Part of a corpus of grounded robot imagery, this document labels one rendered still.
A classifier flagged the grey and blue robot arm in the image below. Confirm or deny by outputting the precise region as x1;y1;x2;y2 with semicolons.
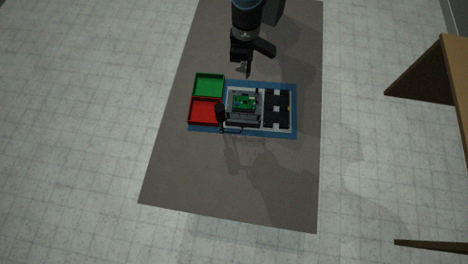
231;0;277;59

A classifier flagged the red open-top bin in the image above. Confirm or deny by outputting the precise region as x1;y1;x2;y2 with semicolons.
187;96;221;127

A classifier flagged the green circuit board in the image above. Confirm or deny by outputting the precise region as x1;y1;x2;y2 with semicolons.
233;95;256;109

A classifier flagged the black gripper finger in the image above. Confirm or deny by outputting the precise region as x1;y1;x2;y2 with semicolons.
235;58;252;79

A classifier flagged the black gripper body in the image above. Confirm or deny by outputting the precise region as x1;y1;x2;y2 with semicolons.
230;30;255;63

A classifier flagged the green bin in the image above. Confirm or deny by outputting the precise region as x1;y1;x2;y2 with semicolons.
191;73;225;101

